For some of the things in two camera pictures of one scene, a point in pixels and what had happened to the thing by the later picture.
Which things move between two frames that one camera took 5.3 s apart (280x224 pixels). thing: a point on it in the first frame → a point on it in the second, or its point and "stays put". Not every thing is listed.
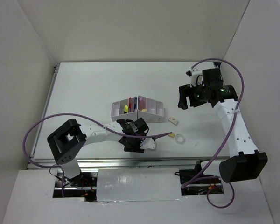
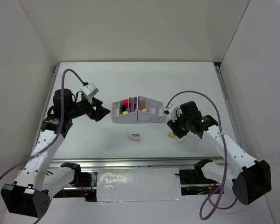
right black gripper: x=185 y=91 → x=175 y=129
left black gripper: x=136 y=149 → x=100 y=111
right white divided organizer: x=151 y=110 stays put
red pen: x=130 y=104 stays put
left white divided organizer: x=124 y=109 stays put
